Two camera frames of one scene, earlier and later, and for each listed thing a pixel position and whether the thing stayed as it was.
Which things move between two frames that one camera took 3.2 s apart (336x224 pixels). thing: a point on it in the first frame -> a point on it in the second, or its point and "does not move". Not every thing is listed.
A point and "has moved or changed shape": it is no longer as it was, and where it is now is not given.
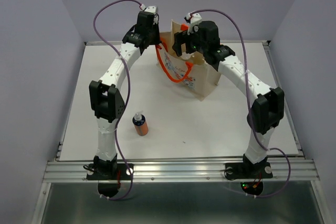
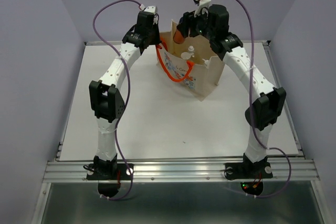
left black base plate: (109, 176) does not move
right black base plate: (249, 170) does not move
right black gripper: (180, 38) -> (188, 19)
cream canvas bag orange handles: (192, 71) does not move
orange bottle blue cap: (139, 120) has moved or changed shape
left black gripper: (156, 40) does not move
